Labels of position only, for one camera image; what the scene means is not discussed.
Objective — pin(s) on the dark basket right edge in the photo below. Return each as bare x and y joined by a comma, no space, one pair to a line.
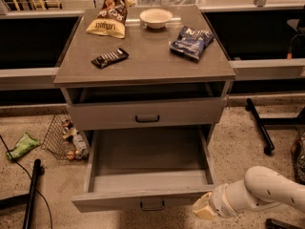
298,158

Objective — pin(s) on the black stand leg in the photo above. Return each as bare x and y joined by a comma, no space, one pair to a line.
282,123
27,199

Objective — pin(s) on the white bowl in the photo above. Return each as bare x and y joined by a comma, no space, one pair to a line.
156,18

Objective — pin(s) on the grey drawer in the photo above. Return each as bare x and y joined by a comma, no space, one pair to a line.
147,169
140,106

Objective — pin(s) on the black stand leg right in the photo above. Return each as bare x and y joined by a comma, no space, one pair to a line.
282,123

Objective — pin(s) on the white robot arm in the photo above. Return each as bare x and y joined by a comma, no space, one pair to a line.
260,189

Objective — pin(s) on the brown yellow chip bag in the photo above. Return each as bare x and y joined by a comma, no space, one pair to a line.
111,19

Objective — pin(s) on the black snack bar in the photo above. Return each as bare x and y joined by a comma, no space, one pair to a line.
109,58

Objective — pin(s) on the green snack bag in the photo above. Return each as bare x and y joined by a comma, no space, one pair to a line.
23,146

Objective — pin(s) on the blue chip bag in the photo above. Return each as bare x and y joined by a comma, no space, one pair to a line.
191,42

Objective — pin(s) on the grey top drawer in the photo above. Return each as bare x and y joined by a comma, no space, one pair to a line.
140,106

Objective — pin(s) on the black object bottom right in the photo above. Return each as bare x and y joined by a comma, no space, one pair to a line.
278,224

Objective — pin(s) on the black stand leg left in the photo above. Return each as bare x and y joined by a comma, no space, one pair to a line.
27,199

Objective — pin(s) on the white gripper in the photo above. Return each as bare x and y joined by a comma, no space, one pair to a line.
218,199

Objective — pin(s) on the grey drawer cabinet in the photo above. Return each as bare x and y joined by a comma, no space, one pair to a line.
150,60

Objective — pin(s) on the wire basket with snacks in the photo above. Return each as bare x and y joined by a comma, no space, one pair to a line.
64,141

